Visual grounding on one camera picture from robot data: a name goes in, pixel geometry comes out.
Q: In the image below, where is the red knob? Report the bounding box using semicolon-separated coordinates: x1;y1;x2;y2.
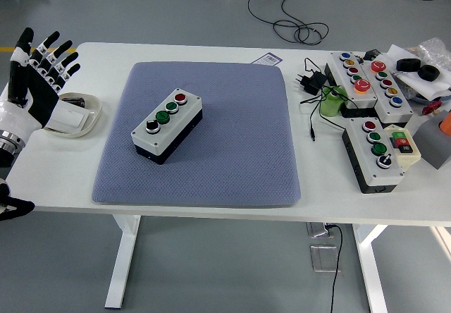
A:
422;101;443;116

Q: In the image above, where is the orange cylinder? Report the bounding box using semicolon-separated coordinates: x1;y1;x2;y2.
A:
438;110;451;136

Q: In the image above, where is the blue-grey quilted mat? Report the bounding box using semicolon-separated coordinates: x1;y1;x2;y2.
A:
91;61;302;208

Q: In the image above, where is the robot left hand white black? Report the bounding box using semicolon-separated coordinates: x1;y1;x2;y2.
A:
0;27;81;138

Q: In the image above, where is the clear plastic bag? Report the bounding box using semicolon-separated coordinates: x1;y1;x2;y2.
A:
410;37;451;68

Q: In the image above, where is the white wall switch plate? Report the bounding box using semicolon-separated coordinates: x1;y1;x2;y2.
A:
45;104;92;133

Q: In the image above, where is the beige red-green switch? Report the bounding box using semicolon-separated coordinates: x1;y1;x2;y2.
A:
383;124;422;171

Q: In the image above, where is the black looped floor cable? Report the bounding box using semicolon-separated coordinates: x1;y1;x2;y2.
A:
247;0;330;46

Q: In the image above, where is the black foam ring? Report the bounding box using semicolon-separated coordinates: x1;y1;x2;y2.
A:
417;64;442;82
395;58;422;73

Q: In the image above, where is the black power adapter plug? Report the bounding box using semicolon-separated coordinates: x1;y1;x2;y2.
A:
294;71;328;97

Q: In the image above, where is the white table frame bar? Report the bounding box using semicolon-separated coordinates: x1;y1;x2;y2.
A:
429;226;451;257

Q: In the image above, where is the white shallow dish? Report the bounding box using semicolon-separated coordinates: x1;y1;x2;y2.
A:
42;92;104;139

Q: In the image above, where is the black adapter cord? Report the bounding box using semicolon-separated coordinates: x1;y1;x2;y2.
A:
299;57;359;142

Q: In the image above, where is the silver floor socket box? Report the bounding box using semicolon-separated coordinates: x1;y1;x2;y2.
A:
305;222;336;238
309;244;342;274

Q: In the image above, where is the white table leg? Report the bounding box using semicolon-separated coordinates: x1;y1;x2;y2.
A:
104;216;142;309
352;223;389;313

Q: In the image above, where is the green plastic cylinder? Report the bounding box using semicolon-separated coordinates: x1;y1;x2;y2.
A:
319;85;348;118

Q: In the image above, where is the grey four-button control box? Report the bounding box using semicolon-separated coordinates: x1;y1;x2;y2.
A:
341;117;406;195
130;87;204;166

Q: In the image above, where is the grey block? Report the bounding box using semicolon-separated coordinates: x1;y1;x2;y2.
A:
412;110;451;170

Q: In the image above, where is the purple barcode label card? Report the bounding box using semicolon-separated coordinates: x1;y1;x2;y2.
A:
252;51;283;66

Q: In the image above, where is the black floor power cable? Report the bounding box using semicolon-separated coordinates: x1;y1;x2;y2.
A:
324;223;344;313

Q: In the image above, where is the white paper sheet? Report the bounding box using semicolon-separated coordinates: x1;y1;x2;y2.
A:
385;44;451;102

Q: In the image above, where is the five-button box with emergency stop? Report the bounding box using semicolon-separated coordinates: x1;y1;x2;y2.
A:
323;51;378;111
340;59;414;125

